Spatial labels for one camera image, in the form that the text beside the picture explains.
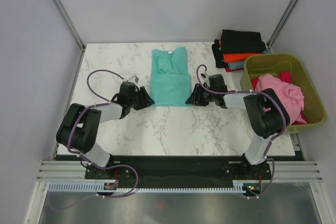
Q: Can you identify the black folded t shirt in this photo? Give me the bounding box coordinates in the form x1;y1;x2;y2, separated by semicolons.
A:
220;29;266;54
212;39;226;68

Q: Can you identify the grey blue folded t shirt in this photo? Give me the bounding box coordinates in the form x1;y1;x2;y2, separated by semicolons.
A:
226;48;271;70

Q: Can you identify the aluminium front rail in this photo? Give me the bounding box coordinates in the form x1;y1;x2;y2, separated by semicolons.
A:
37;161;322;183

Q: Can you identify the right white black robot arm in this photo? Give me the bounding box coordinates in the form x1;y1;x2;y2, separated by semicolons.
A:
185;74;290;179

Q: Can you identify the right aluminium frame post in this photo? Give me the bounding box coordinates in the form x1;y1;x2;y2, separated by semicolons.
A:
266;0;299;49

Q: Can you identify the black folded t shirt bottom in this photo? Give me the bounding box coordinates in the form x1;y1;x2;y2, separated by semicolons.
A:
212;39;226;68

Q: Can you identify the teal t shirt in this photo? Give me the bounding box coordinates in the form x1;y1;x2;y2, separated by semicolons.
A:
150;47;192;107

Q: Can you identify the black folded t shirt top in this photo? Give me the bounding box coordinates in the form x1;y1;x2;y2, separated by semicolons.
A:
220;29;266;54

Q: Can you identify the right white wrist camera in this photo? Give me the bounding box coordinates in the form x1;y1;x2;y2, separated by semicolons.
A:
201;73;209;81

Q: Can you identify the olive green plastic bin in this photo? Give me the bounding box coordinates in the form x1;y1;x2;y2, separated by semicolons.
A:
240;54;327;134

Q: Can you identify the white slotted cable duct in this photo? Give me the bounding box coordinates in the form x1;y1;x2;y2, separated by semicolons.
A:
48;181;261;194

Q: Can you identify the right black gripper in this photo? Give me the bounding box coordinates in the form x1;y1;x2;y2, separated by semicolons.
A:
185;84;216;107

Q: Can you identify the left aluminium frame post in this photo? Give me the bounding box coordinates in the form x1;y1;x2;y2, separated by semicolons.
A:
52;0;86;52

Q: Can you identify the pink t shirt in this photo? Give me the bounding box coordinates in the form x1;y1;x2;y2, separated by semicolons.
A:
254;73;306;125

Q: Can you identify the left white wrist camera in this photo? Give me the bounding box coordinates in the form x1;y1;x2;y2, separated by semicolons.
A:
127;76;139;84

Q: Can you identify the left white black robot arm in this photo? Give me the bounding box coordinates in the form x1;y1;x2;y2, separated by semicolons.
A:
56;81;155;178

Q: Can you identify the red t shirt in bin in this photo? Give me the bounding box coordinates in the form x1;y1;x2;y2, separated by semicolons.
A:
250;70;308;125

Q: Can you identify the orange folded t shirt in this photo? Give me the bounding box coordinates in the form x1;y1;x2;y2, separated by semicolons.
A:
223;52;263;63

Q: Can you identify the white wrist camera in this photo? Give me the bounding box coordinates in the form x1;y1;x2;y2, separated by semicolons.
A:
201;73;209;81
127;76;139;84

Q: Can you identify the aluminium frame post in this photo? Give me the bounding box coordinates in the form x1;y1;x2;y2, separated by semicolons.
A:
52;0;86;52
266;0;299;49

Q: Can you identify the red folded t shirt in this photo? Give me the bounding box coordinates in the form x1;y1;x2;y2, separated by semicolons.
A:
225;67;243;72

